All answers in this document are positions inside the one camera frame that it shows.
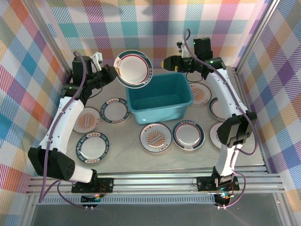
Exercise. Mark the teal plastic bin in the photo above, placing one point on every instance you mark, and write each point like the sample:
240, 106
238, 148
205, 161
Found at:
160, 94

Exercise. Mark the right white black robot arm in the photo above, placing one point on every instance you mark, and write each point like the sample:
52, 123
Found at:
231, 99

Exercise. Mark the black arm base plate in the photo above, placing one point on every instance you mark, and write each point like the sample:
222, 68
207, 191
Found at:
204, 183
105, 186

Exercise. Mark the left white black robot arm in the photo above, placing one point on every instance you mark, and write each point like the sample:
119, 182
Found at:
68, 117

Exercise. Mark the aluminium side rail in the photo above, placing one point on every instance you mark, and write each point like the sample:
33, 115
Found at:
263, 168

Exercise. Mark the aluminium mounting rail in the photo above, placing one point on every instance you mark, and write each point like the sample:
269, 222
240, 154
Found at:
152, 182

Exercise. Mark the orange sunburst print plate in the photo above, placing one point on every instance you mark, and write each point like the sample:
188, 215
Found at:
156, 137
200, 94
88, 120

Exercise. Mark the aluminium frame post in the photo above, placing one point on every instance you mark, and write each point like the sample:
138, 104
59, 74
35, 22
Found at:
48, 35
256, 35

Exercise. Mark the orange-pattern plate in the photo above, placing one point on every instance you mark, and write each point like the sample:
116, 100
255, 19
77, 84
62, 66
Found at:
214, 141

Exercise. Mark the blue rimmed white plate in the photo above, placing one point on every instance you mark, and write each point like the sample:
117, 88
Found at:
115, 111
92, 147

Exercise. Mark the small controller board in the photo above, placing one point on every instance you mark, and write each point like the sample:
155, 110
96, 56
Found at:
90, 199
223, 200

